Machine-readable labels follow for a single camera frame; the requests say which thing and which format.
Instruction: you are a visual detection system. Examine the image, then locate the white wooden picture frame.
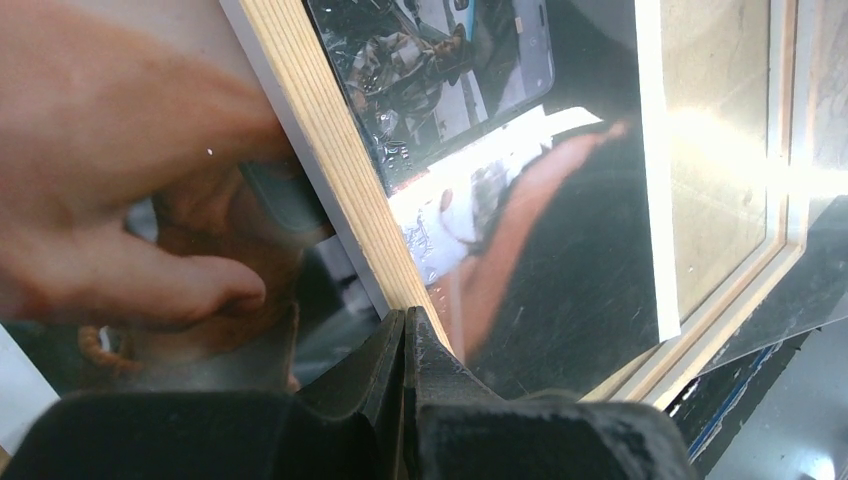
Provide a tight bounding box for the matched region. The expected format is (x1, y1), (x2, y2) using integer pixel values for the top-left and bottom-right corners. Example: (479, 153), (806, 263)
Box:
(222, 1), (809, 408)

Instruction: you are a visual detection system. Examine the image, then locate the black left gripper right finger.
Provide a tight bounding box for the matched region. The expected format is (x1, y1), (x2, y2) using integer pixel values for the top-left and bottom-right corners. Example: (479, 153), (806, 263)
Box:
(404, 307), (698, 479)

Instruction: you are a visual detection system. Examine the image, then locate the colour photo print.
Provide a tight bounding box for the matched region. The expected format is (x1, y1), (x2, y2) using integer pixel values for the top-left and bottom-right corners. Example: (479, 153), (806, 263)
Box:
(1, 1), (680, 400)

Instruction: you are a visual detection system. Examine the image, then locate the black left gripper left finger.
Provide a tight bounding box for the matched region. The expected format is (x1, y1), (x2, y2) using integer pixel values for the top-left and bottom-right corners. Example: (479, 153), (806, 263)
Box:
(4, 310), (406, 479)

